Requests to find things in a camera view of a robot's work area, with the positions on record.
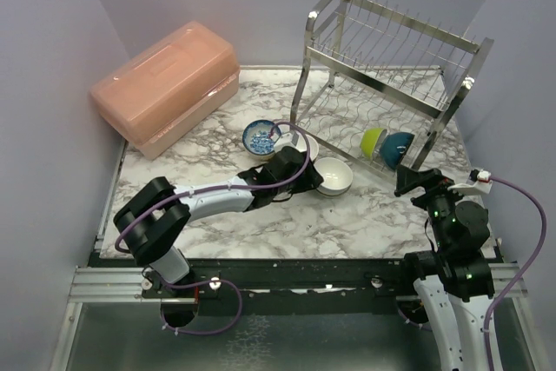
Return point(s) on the dark teal beige bowl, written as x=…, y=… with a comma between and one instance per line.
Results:
x=394, y=148

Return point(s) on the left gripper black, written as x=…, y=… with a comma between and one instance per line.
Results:
x=309, y=180

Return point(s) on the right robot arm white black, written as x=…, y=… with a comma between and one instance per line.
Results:
x=454, y=280

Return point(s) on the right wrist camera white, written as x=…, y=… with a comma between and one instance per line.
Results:
x=479, y=182

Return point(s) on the pink plastic storage box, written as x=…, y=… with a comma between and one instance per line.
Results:
x=160, y=95

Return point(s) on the lime green white bowl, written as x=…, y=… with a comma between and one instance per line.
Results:
x=371, y=140

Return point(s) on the stainless steel dish rack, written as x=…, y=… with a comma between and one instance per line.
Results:
x=369, y=65

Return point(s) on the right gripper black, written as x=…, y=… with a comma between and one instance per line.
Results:
x=410, y=178

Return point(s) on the blue white patterned bowl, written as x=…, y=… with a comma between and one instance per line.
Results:
x=259, y=138

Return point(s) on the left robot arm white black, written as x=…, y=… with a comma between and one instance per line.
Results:
x=151, y=221

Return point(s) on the white orange bowl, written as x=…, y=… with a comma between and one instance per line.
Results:
x=314, y=147

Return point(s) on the white grey bottom bowl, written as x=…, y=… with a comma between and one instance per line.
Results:
x=337, y=176

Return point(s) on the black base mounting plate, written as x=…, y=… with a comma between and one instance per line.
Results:
x=296, y=287

